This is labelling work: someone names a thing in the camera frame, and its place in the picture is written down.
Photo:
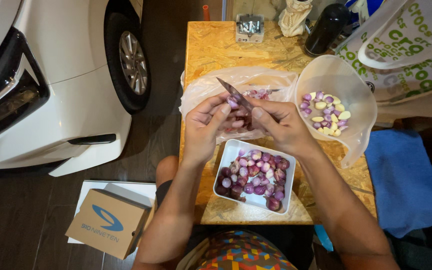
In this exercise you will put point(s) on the person's left hand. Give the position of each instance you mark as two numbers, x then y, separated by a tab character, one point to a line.
199	131

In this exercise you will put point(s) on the person's right hand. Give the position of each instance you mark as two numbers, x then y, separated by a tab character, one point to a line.
285	127

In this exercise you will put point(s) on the half peeled purple shallot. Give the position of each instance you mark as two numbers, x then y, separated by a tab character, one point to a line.
232	102

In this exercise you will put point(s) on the small paring knife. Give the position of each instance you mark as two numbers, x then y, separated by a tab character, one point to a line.
234	93

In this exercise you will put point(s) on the white square container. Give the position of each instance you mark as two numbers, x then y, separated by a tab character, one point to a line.
227	153

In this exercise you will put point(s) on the shallot peel scraps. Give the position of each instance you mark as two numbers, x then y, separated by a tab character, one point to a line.
259	93

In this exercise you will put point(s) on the heap of peeled shallots and garlic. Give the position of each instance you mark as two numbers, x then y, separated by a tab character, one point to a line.
326	114

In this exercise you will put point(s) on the clear plastic bag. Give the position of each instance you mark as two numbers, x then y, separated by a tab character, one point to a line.
208	84

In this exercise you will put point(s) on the pile of unpeeled shallots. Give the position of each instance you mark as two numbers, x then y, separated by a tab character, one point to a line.
255	176

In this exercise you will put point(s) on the clear plastic jug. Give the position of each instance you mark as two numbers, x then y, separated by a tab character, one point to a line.
358	101

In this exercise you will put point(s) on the black flask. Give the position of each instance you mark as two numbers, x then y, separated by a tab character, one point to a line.
324	32

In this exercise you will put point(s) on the small white box of batteries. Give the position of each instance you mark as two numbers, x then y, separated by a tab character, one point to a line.
249	30

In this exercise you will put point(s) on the white figurine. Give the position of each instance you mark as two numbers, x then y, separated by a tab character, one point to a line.
294	20

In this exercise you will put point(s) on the light blue strip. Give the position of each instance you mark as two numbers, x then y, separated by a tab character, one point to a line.
324	238

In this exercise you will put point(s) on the orange tube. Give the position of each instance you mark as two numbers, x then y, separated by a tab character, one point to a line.
206	13

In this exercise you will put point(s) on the multicoloured patterned shorts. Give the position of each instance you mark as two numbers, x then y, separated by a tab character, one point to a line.
238	251

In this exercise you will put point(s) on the blue cloth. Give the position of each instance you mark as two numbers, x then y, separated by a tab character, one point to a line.
405	180

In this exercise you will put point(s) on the brown cardboard box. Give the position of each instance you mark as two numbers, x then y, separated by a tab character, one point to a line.
107	225

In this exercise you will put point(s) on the white car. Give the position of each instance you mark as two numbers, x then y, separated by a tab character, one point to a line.
69	75

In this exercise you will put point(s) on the white green printed shopping bag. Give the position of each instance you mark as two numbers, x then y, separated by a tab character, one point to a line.
407	37

